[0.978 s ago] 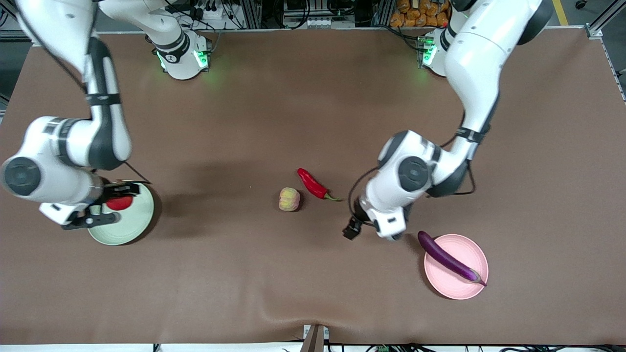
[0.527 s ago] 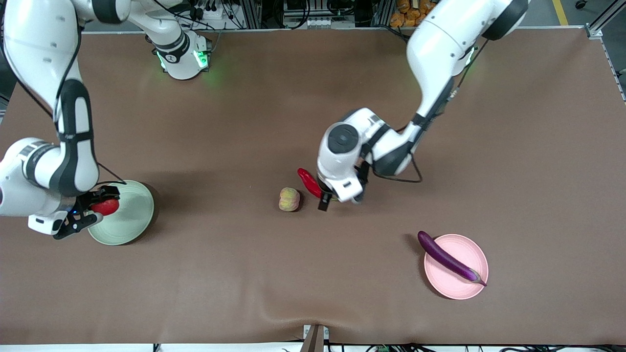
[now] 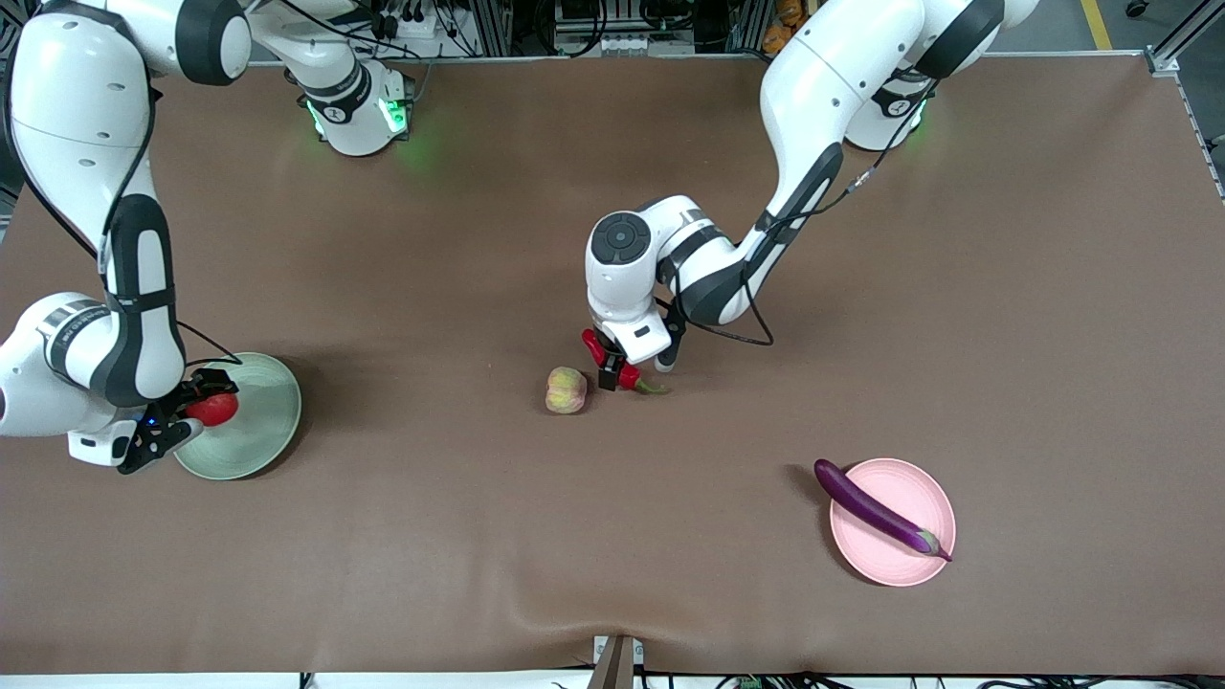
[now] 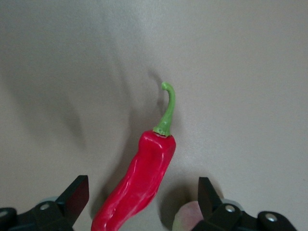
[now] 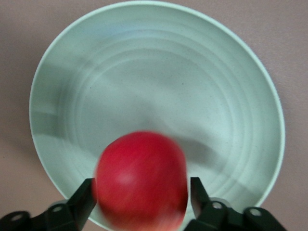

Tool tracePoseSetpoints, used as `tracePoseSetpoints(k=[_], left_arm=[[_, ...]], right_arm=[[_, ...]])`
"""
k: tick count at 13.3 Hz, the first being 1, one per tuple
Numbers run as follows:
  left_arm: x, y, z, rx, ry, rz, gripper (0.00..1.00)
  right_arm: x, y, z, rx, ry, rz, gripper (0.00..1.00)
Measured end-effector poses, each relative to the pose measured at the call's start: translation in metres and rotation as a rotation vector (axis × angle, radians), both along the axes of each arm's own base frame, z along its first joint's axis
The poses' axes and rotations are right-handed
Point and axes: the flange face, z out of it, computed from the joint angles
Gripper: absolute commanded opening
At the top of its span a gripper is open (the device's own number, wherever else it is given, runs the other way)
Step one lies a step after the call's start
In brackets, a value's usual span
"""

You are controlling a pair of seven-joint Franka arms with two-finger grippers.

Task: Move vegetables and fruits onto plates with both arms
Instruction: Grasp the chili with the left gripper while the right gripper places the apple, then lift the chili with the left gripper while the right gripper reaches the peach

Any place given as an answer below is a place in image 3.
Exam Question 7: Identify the red pomegranate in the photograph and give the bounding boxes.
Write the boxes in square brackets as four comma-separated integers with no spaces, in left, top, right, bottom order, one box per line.
[186,391,239,428]

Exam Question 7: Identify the red chili pepper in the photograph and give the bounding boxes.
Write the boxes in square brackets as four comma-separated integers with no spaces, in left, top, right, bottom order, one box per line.
[581,328,671,395]

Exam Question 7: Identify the yellow pink peach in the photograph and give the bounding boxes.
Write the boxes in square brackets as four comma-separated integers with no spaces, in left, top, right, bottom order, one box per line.
[545,367,589,416]

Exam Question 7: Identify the purple eggplant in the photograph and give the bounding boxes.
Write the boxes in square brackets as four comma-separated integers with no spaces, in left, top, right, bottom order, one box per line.
[813,458,954,563]

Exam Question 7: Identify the pale green plate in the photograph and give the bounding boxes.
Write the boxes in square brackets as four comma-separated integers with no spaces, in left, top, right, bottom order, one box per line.
[172,351,303,481]

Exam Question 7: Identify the brown table cloth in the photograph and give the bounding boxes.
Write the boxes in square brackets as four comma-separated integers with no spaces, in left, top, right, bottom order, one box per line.
[0,53,1225,677]

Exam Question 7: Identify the pink plate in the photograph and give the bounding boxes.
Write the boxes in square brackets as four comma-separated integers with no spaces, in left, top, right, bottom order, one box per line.
[829,457,957,588]

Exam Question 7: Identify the orange lumpy items heap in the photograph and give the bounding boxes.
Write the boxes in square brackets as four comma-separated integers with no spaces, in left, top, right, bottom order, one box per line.
[763,0,810,56]

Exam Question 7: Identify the white power strip black plugs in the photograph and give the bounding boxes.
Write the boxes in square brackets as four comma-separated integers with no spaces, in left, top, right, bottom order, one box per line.
[368,0,451,41]

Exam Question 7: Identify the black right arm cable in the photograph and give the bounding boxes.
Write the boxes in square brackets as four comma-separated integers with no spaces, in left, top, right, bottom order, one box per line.
[3,29,245,369]

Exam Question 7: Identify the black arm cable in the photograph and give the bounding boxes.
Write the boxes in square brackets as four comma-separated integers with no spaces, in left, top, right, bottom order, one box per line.
[3,29,245,369]
[656,81,937,347]

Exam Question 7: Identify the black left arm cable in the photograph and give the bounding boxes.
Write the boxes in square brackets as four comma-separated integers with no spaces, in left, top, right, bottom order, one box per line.
[656,81,937,347]

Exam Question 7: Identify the grey table clamp bracket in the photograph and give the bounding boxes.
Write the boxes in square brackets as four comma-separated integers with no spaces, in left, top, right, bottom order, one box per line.
[588,633,645,689]

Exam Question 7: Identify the aluminium frame profile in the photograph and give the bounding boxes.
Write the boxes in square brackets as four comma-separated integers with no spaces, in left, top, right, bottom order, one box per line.
[1147,0,1225,76]
[727,0,767,55]
[474,0,514,56]

